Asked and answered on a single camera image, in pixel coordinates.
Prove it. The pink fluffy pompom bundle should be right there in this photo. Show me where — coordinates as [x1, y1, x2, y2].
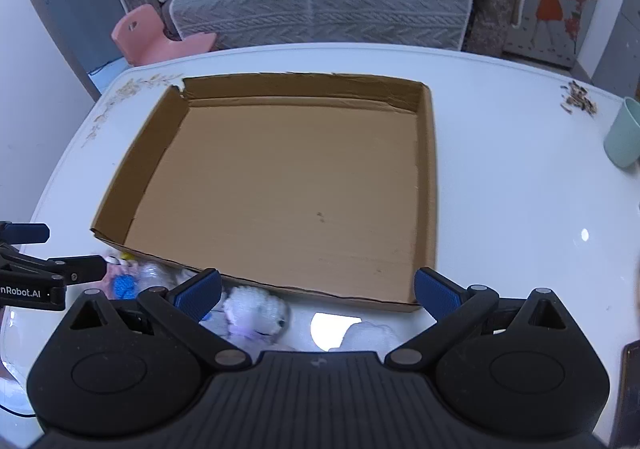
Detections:
[101, 255, 138, 299]

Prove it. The clear bubble wrap bundle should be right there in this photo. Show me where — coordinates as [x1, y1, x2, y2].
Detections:
[136, 261, 196, 292]

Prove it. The white fuzzy red-tied bundle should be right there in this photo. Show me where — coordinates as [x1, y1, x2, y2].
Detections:
[200, 285, 288, 346]

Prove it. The white grey sock bundle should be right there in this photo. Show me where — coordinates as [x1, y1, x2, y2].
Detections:
[340, 321, 401, 356]

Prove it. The shallow cardboard box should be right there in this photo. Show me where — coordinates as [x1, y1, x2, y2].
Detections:
[91, 73, 438, 311]

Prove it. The mint green cup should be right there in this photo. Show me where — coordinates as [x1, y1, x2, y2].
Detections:
[603, 97, 640, 169]

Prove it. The pink plastic child chair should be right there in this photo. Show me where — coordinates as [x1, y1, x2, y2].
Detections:
[111, 4, 217, 67]

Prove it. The seed shell pile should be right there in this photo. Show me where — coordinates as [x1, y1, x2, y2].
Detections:
[560, 80, 598, 117]

